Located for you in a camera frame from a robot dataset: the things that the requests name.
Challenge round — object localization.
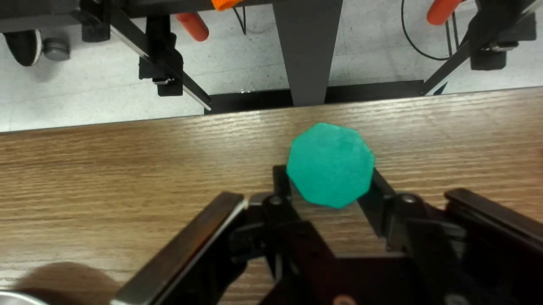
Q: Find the black cable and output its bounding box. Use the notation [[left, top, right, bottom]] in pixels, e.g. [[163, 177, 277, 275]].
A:
[[399, 0, 455, 63]]

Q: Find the black caster wheel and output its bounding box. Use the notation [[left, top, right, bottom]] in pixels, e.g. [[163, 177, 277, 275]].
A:
[[2, 28, 42, 68]]

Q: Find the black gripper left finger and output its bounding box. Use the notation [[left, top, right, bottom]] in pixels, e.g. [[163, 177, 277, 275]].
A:
[[110, 165, 341, 305]]

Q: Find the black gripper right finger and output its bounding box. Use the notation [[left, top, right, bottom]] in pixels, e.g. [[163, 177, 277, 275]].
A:
[[360, 168, 543, 305]]

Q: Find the small orange piece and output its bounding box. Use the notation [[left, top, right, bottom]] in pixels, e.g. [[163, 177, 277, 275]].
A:
[[210, 0, 243, 13]]

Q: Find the black table frame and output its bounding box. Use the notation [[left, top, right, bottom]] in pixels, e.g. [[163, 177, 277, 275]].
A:
[[78, 0, 543, 116]]

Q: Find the grey round foot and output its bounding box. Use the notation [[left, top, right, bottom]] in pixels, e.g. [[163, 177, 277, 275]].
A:
[[41, 36, 73, 63]]

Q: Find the dark grey stand post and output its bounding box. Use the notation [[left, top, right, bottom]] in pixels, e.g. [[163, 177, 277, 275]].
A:
[[273, 0, 344, 107]]

